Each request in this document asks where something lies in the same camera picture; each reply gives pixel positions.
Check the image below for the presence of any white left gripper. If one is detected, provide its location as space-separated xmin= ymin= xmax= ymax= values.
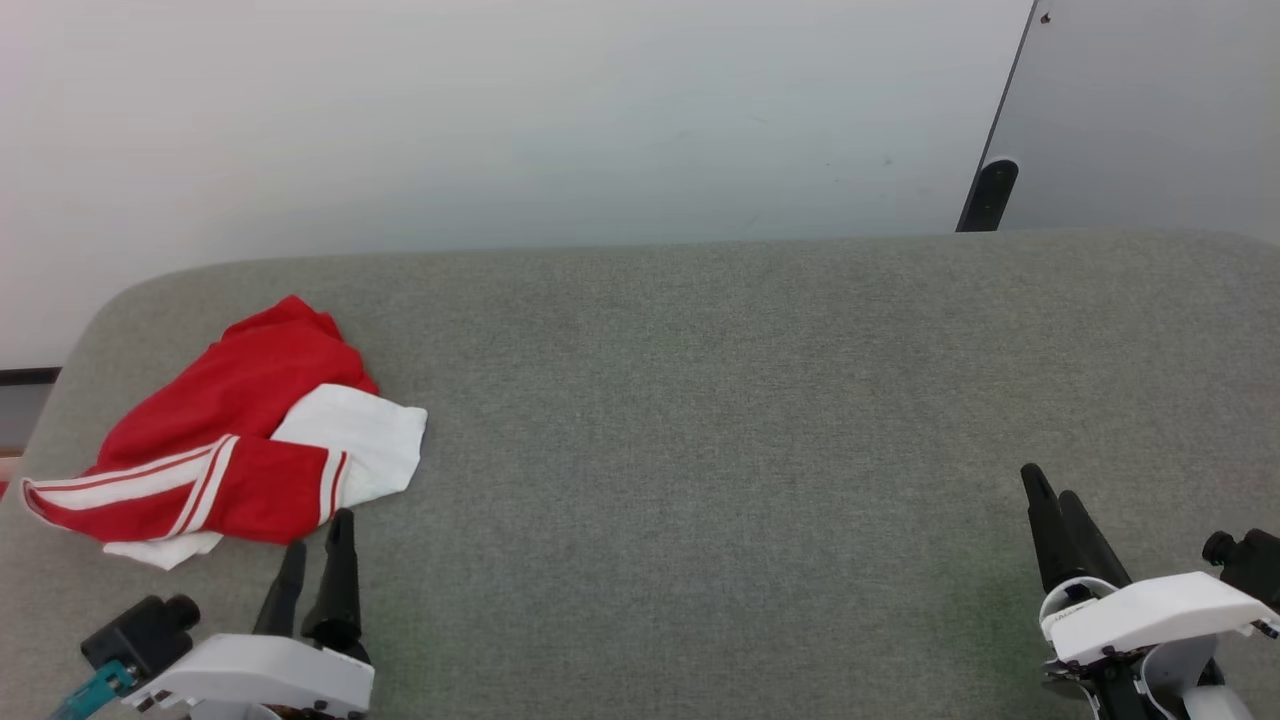
xmin=122 ymin=508 xmax=376 ymax=720

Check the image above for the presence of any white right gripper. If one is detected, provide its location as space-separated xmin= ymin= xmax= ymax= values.
xmin=1020 ymin=463 xmax=1280 ymax=720

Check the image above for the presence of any red and white shirt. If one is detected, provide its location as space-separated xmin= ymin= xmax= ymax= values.
xmin=20 ymin=295 xmax=429 ymax=571

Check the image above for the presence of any teal camera cable connector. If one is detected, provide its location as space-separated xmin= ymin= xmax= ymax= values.
xmin=50 ymin=660 xmax=138 ymax=720

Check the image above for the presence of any black rounded post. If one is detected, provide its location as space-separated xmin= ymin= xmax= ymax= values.
xmin=955 ymin=158 xmax=1021 ymax=233

